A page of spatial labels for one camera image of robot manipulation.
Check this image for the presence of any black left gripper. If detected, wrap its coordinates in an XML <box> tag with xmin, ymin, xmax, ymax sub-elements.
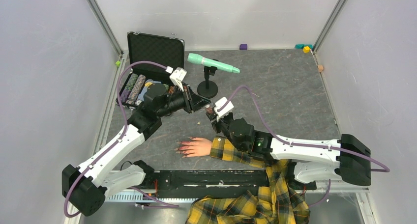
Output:
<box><xmin>157</xmin><ymin>83</ymin><xmax>211</xmax><ymax>118</ymax></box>

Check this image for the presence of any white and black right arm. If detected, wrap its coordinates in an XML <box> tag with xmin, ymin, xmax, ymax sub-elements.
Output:
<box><xmin>206</xmin><ymin>109</ymin><xmax>371</xmax><ymax>189</ymax></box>

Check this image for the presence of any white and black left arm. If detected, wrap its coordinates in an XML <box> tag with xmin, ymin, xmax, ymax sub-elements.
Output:
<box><xmin>62</xmin><ymin>83</ymin><xmax>210</xmax><ymax>218</ymax></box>

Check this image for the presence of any mannequin hand with stained nails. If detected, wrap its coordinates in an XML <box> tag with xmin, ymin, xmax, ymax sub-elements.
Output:
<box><xmin>175</xmin><ymin>137</ymin><xmax>212</xmax><ymax>158</ymax></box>

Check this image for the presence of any black microphone stand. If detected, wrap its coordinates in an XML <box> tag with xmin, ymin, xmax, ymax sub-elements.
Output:
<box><xmin>197</xmin><ymin>63</ymin><xmax>218</xmax><ymax>99</ymax></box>

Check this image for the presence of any mint green microphone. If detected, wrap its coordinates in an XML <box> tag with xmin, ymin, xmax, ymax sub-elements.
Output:
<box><xmin>187</xmin><ymin>53</ymin><xmax>240</xmax><ymax>74</ymax></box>

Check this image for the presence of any black poker chip case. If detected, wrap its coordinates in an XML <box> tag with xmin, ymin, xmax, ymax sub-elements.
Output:
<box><xmin>120</xmin><ymin>32</ymin><xmax>185</xmax><ymax>110</ymax></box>

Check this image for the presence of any purple cube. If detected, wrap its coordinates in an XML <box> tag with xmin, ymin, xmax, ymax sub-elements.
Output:
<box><xmin>239</xmin><ymin>44</ymin><xmax>248</xmax><ymax>50</ymax></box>

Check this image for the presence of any teal block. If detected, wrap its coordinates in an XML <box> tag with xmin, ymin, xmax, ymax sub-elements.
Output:
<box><xmin>295</xmin><ymin>44</ymin><xmax>313</xmax><ymax>49</ymax></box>

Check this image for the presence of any yellow cube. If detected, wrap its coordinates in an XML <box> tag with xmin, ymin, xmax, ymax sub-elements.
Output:
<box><xmin>302</xmin><ymin>46</ymin><xmax>311</xmax><ymax>53</ymax></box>

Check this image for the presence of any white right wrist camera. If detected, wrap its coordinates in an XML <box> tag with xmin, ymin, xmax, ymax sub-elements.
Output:
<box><xmin>213</xmin><ymin>97</ymin><xmax>234</xmax><ymax>121</ymax></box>

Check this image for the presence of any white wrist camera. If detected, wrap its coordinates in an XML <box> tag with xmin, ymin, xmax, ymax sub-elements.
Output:
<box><xmin>165</xmin><ymin>66</ymin><xmax>187</xmax><ymax>92</ymax></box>
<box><xmin>213</xmin><ymin>97</ymin><xmax>234</xmax><ymax>121</ymax></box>

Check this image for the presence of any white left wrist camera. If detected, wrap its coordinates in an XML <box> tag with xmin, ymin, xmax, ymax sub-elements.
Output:
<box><xmin>165</xmin><ymin>66</ymin><xmax>187</xmax><ymax>92</ymax></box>

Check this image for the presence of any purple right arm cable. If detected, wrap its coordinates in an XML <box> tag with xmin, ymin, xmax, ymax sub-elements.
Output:
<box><xmin>216</xmin><ymin>85</ymin><xmax>390</xmax><ymax>173</ymax></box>

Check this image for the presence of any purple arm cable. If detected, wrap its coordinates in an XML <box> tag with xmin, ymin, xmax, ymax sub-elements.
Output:
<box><xmin>216</xmin><ymin>85</ymin><xmax>390</xmax><ymax>173</ymax></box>
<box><xmin>62</xmin><ymin>60</ymin><xmax>168</xmax><ymax>218</ymax></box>

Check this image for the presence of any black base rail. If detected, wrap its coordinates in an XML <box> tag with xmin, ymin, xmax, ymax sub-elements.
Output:
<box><xmin>137</xmin><ymin>169</ymin><xmax>269</xmax><ymax>199</ymax></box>

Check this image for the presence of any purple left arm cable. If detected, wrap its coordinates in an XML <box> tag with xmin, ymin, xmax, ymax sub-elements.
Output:
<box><xmin>62</xmin><ymin>60</ymin><xmax>168</xmax><ymax>218</ymax></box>

